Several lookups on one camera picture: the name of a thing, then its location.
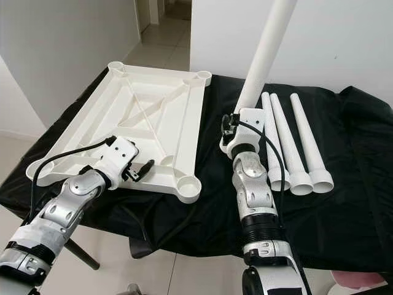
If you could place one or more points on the white plastic table top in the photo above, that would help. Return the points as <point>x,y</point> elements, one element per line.
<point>159,107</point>

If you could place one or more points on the white plastic table leg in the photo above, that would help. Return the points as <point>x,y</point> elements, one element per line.
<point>287,144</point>
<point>267,49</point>
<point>268,107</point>
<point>308,141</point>

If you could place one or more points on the grey robot foot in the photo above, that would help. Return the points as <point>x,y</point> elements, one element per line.
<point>133,290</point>

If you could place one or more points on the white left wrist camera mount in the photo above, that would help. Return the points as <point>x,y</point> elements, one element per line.
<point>116,157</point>

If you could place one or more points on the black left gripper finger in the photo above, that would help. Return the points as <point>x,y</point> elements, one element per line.
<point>148,165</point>

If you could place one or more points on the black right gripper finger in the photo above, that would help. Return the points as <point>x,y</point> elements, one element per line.
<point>226,126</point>

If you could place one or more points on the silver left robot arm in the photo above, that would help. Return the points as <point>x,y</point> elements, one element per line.
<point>61,212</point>

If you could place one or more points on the pink stool seat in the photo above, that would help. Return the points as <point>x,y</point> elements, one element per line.
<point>362,279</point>

